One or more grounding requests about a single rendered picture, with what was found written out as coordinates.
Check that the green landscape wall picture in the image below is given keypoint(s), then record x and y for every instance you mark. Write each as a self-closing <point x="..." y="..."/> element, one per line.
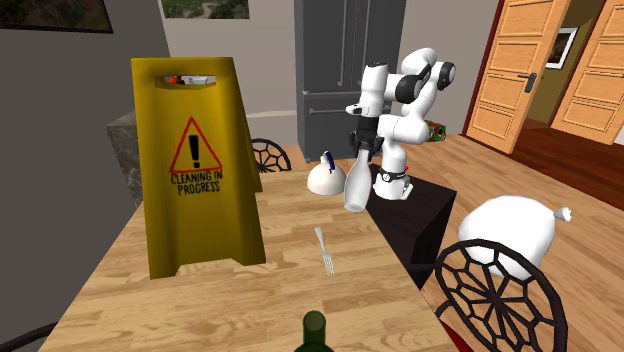
<point x="204" y="8"/>

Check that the green and red box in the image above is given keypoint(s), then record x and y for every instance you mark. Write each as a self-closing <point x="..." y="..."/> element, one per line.
<point x="435" y="131"/>

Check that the black round-back chair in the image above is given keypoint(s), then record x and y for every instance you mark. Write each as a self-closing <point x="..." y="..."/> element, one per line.
<point x="270" y="155"/>
<point x="497" y="297"/>

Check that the white-framed wall picture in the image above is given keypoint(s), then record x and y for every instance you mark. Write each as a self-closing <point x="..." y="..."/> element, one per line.
<point x="561" y="46"/>

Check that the grey refrigerator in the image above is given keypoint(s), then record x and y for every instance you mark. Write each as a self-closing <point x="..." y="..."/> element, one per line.
<point x="341" y="73"/>

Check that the yellow cleaning warning sign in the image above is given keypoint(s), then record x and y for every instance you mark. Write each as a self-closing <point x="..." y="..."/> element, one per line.
<point x="195" y="185"/>

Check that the dark-framed wall picture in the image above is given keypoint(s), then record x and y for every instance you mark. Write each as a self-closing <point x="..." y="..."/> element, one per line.
<point x="53" y="13"/>

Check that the dark green bottle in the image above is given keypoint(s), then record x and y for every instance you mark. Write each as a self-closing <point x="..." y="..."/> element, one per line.
<point x="314" y="334"/>

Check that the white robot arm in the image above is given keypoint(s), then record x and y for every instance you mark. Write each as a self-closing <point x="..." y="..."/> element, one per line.
<point x="393" y="128"/>

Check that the dark robot stand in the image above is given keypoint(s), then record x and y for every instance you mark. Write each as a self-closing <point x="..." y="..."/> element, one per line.
<point x="414" y="214"/>

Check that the grey stone counter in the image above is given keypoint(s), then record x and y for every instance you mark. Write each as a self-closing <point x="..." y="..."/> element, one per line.
<point x="126" y="156"/>

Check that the silver fork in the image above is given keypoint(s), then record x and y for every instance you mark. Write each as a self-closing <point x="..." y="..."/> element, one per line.
<point x="325" y="253"/>

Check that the white tied bag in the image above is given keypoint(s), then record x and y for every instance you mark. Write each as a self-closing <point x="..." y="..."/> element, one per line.
<point x="512" y="234"/>

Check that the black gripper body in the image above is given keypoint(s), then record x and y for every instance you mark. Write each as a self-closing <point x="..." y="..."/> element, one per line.
<point x="362" y="136"/>

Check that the white bottle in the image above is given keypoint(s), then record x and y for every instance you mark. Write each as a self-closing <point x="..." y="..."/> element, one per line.
<point x="360" y="180"/>

